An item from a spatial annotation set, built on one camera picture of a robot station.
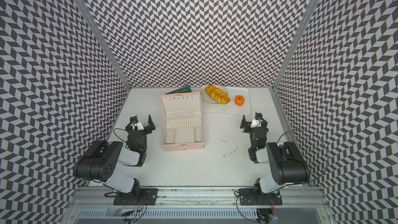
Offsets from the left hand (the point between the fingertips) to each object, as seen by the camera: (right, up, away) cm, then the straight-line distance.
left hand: (142, 118), depth 89 cm
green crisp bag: (+22, +19, +26) cm, 39 cm away
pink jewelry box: (+23, +2, +4) cm, 24 cm away
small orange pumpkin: (+60, +10, +16) cm, 63 cm away
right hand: (+64, 0, +1) cm, 64 cm away
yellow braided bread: (+46, +15, +19) cm, 52 cm away
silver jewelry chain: (+50, -20, -2) cm, 54 cm away
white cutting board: (+54, +5, +17) cm, 57 cm away
